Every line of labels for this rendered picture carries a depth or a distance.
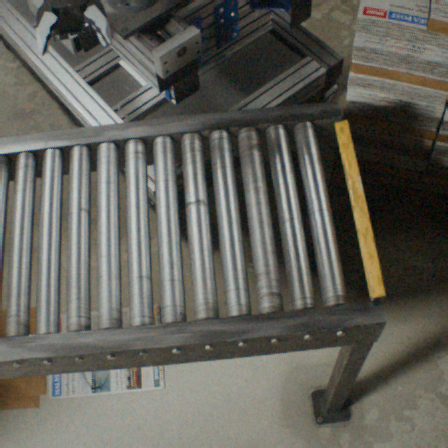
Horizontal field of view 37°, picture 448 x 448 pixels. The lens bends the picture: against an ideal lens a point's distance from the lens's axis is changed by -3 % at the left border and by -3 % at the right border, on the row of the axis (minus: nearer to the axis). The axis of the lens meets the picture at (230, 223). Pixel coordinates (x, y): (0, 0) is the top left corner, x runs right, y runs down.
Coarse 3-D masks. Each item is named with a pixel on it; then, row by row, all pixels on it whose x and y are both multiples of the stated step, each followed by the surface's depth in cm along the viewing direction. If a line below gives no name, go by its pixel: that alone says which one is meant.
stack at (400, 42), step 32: (384, 0) 168; (416, 0) 168; (384, 32) 168; (416, 32) 165; (384, 64) 179; (416, 64) 175; (352, 96) 193; (384, 96) 189; (416, 96) 186; (352, 128) 208; (384, 160) 218; (416, 160) 213; (384, 192) 234
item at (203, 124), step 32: (96, 128) 155; (128, 128) 155; (160, 128) 154; (192, 128) 154; (224, 128) 154; (256, 128) 155; (288, 128) 156; (320, 128) 157; (64, 160) 158; (96, 160) 160
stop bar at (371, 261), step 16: (336, 128) 151; (352, 144) 148; (352, 160) 146; (352, 176) 144; (352, 192) 142; (352, 208) 142; (368, 224) 138; (368, 240) 137; (368, 256) 135; (368, 272) 133; (368, 288) 133; (384, 288) 132
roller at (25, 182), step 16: (16, 160) 153; (32, 160) 153; (16, 176) 151; (32, 176) 151; (16, 192) 148; (32, 192) 149; (16, 208) 146; (32, 208) 148; (16, 224) 144; (32, 224) 146; (16, 240) 142; (32, 240) 144; (16, 256) 140; (32, 256) 143; (16, 272) 138; (16, 288) 137; (16, 304) 135; (16, 320) 133; (16, 336) 132
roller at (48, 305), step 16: (48, 160) 152; (48, 176) 149; (48, 192) 147; (48, 208) 145; (48, 224) 144; (48, 240) 142; (48, 256) 140; (48, 272) 138; (48, 288) 137; (48, 304) 135; (48, 320) 133
